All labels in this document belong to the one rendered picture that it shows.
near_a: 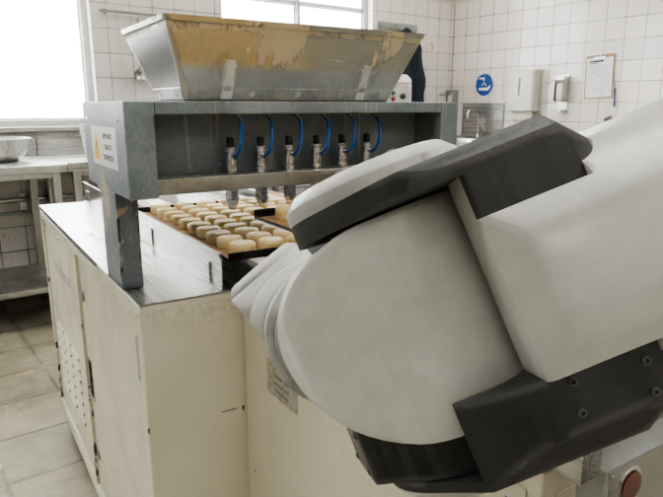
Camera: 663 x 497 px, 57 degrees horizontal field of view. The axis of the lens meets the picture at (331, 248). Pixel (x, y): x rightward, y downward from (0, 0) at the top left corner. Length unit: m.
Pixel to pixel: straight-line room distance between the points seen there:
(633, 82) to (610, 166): 4.85
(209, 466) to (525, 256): 1.11
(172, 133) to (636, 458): 0.87
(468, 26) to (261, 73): 4.89
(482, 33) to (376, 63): 4.59
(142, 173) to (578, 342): 0.91
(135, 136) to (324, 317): 0.83
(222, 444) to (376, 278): 1.05
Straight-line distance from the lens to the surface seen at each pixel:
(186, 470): 1.25
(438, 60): 5.95
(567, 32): 5.38
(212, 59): 1.14
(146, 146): 1.05
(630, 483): 0.69
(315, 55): 1.23
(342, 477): 0.95
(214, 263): 1.15
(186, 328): 1.13
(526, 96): 5.40
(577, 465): 0.62
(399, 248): 0.22
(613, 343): 0.21
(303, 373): 0.26
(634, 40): 5.10
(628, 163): 0.21
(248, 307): 0.42
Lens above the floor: 1.17
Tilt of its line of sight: 13 degrees down
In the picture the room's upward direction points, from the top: straight up
